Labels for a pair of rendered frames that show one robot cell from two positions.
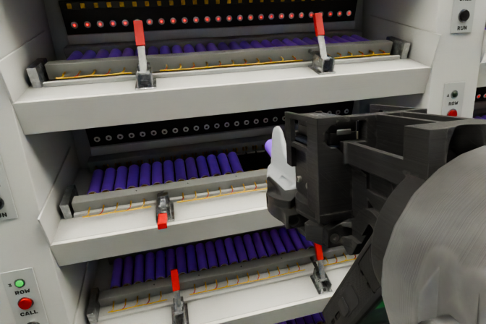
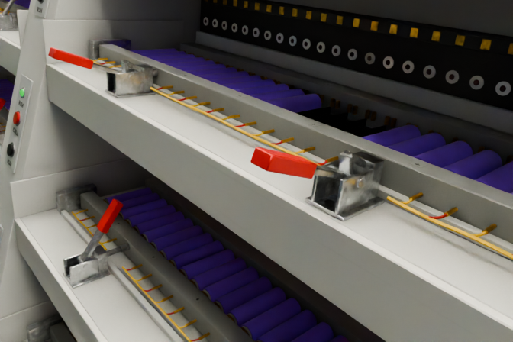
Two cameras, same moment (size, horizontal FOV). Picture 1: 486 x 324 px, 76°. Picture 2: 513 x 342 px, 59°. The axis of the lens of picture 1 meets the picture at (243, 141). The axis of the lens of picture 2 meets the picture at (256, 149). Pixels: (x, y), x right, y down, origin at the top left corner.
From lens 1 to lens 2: 0.47 m
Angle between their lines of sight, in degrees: 54
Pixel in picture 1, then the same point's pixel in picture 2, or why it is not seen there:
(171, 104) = not seen: outside the picture
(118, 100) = not seen: outside the picture
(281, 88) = not seen: outside the picture
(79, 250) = (56, 85)
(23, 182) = not seen: outside the picture
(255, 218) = (185, 162)
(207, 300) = (124, 294)
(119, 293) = (95, 204)
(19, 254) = (33, 62)
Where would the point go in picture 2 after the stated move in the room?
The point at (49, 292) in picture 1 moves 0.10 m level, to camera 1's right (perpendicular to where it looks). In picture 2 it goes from (29, 119) to (37, 143)
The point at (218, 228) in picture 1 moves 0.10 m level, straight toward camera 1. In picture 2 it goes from (143, 146) to (14, 130)
